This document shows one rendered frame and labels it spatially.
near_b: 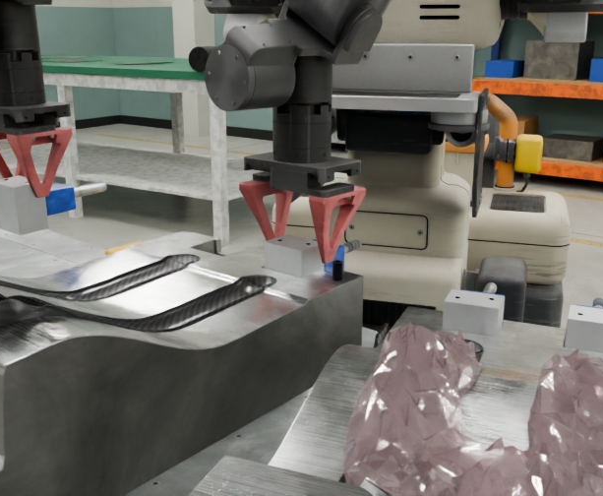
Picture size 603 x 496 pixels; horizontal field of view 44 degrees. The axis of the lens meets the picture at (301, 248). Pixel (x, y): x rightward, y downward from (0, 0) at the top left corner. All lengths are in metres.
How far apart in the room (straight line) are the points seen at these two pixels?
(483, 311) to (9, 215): 0.51
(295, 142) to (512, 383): 0.31
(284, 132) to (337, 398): 0.30
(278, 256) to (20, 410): 0.33
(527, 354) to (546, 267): 0.68
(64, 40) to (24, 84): 7.79
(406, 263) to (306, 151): 0.40
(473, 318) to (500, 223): 0.64
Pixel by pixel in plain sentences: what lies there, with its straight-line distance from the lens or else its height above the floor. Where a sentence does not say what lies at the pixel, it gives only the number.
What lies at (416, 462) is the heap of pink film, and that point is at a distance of 0.42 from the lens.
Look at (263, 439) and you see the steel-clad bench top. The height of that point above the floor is 0.80.
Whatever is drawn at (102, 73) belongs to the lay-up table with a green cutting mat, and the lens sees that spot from 4.24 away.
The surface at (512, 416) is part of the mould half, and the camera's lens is 0.49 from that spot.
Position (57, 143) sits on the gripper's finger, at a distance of 0.85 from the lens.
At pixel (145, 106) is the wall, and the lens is 8.77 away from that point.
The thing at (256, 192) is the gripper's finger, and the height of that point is 0.97.
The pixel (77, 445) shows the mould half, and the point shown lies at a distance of 0.53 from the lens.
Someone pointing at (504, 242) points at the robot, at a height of 0.76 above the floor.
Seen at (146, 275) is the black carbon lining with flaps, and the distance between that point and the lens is 0.77.
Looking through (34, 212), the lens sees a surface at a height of 0.93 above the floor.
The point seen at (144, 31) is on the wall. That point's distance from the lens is 8.68.
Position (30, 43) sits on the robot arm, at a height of 1.11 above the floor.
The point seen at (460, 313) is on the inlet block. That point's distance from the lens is 0.70.
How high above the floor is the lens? 1.13
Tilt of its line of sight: 17 degrees down
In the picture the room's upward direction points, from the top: straight up
